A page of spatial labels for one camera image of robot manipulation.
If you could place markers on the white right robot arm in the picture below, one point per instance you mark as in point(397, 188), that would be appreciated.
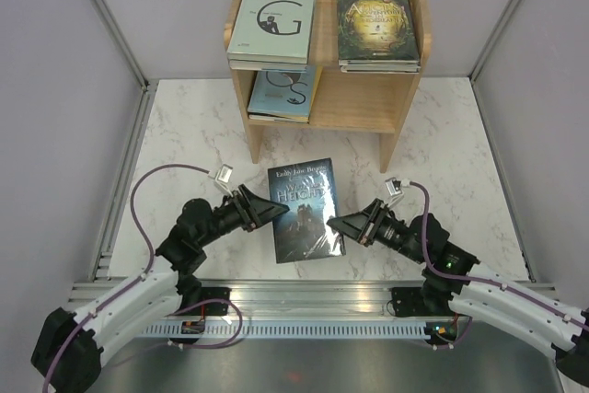
point(457, 281)

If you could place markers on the blue 20000 Leagues book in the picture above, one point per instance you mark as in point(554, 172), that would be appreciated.
point(266, 66)

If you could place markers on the green Alice Wonderland book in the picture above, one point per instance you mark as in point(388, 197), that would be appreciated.
point(376, 31)

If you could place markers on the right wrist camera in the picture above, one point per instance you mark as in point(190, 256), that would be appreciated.
point(395, 188)

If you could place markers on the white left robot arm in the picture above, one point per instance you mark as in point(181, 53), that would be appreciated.
point(74, 346)

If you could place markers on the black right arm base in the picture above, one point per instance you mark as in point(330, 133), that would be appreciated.
point(409, 302)

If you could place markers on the aluminium frame post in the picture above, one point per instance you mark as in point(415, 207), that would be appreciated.
point(113, 29)
point(496, 34)

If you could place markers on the yellow paperback book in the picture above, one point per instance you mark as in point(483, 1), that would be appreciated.
point(315, 89)

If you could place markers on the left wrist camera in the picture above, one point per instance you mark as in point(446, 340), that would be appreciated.
point(221, 179)

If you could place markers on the light blue paperback book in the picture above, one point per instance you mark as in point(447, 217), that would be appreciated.
point(283, 91)

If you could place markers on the pale green Gatsby book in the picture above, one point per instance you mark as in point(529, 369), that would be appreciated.
point(272, 31)

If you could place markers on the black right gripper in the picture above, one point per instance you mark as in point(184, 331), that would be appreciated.
point(363, 225)

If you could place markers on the white slotted cable duct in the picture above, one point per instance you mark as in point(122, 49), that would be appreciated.
point(299, 329)

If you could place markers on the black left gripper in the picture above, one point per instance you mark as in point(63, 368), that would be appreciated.
point(254, 211)

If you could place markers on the dark Wuthering Heights book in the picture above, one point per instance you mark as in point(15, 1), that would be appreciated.
point(308, 190)

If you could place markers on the right aluminium frame post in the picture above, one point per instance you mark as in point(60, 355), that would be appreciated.
point(496, 34)

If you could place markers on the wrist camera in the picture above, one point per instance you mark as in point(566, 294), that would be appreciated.
point(221, 179)
point(395, 188)

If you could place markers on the black Moon and Sixpence book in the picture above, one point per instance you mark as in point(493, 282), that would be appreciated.
point(255, 117)

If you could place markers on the left aluminium frame post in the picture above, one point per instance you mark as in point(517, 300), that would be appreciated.
point(113, 29)

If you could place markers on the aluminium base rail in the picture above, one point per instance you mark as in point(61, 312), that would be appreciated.
point(307, 299)

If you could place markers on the wooden two-tier shelf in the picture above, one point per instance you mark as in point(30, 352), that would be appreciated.
point(373, 103)

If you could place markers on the purple Robinson Crusoe book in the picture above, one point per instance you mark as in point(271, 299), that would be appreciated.
point(395, 68)

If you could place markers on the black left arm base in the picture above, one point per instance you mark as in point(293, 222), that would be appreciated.
point(206, 302)

